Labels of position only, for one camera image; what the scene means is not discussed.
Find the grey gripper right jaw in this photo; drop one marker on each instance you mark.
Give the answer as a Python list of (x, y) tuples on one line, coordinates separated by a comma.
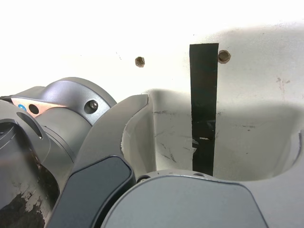
[(190, 204)]

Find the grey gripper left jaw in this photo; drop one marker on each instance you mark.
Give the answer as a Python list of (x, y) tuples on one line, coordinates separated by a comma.
[(99, 142)]

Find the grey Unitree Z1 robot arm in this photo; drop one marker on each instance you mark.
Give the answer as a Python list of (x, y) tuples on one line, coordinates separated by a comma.
[(59, 95)]

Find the black tape strip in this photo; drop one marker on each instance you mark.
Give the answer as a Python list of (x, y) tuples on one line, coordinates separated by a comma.
[(204, 95)]

